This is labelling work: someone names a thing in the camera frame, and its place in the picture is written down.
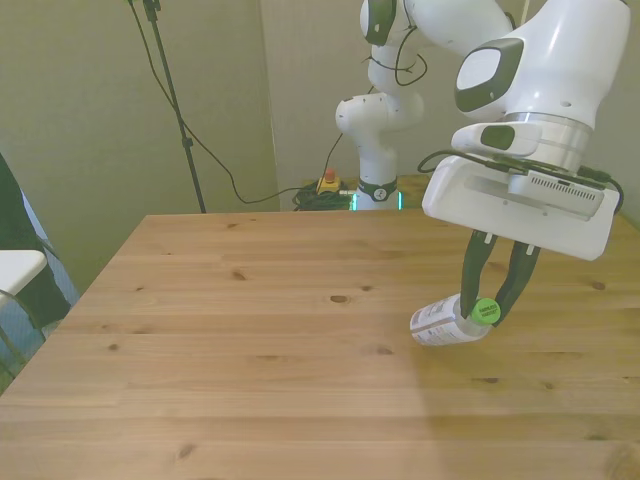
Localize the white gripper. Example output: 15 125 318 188
422 155 621 329

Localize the clear water bottle green cap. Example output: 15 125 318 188
409 294 502 347

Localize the black tripod pole stand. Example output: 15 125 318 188
127 0 209 215

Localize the yellow emergency stop button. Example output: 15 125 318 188
317 168 341 195

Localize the white stool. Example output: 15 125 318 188
0 248 47 381

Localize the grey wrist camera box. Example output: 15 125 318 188
508 168 605 221

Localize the coiled black cable bundle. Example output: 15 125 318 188
292 184 359 212

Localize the grey emergency stop cable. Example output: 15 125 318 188
323 132 346 174

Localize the black tripod cable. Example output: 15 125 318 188
127 0 321 205

